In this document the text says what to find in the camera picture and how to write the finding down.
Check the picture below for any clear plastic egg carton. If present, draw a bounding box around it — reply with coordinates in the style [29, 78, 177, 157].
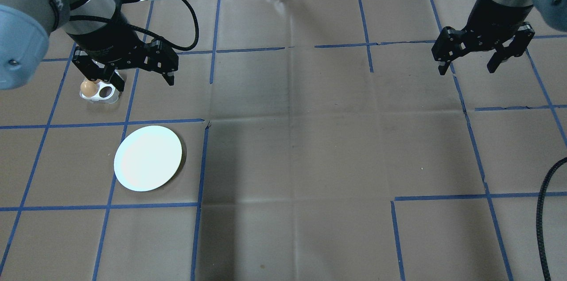
[79, 78, 121, 105]

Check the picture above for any white round plate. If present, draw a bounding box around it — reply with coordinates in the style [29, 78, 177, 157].
[113, 125, 183, 192]

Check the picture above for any black braided cable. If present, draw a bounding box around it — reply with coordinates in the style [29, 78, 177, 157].
[536, 156, 567, 281]

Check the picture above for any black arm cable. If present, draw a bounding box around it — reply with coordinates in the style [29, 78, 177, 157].
[66, 0, 200, 51]

